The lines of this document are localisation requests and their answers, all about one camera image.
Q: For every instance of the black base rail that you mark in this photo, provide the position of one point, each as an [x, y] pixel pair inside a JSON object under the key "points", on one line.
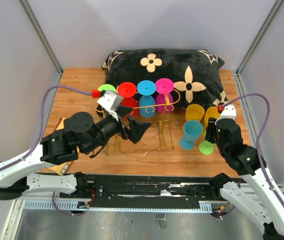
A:
{"points": [[137, 194]]}

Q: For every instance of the green wine glass back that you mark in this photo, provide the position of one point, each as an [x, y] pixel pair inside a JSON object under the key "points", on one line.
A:
{"points": [[104, 87]]}

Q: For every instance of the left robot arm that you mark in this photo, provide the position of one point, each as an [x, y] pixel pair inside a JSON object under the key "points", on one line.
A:
{"points": [[80, 135]]}

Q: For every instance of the green wine glass front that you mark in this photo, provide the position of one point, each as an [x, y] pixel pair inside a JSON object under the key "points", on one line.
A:
{"points": [[206, 147]]}

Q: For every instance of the red wine glass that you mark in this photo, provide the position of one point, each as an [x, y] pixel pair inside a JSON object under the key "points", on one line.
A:
{"points": [[127, 90]]}

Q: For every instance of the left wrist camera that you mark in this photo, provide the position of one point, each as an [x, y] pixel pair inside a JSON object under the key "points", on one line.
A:
{"points": [[110, 102]]}

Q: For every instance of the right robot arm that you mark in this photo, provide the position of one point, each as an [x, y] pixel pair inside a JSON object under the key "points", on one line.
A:
{"points": [[268, 213]]}

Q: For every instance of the magenta wine glass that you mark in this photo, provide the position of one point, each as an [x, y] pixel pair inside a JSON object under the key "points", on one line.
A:
{"points": [[164, 86]]}

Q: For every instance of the blue wine glass front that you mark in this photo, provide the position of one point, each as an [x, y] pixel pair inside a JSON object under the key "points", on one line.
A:
{"points": [[192, 130]]}

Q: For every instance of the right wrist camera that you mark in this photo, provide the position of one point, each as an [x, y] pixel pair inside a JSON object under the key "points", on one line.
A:
{"points": [[227, 112]]}

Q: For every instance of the blue wine glass back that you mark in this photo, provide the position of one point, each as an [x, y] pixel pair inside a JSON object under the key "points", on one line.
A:
{"points": [[146, 89]]}

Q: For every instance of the yellow truck print cloth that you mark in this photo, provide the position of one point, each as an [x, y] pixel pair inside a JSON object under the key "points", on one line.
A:
{"points": [[60, 154]]}

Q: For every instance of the black floral pillow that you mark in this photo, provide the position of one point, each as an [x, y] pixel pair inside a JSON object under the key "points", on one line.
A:
{"points": [[194, 73]]}

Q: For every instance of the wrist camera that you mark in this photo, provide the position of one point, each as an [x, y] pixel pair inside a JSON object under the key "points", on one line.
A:
{"points": [[110, 102], [227, 112]]}

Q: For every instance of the yellow wine glass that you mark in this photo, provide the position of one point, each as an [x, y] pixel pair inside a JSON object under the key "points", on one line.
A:
{"points": [[194, 112], [211, 112]]}

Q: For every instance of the gold wire glass rack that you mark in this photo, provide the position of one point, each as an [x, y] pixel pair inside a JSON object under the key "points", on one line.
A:
{"points": [[163, 127]]}

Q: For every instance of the green wine glass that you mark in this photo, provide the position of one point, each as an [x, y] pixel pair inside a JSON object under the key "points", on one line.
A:
{"points": [[104, 87], [206, 147]]}

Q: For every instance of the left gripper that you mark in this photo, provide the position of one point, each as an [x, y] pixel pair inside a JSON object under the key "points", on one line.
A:
{"points": [[137, 129]]}

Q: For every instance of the blue wine glass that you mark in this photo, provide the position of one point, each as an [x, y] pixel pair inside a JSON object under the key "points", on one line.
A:
{"points": [[192, 130], [146, 89]]}

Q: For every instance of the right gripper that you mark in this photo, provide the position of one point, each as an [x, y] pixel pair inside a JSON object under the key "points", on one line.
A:
{"points": [[211, 126]]}

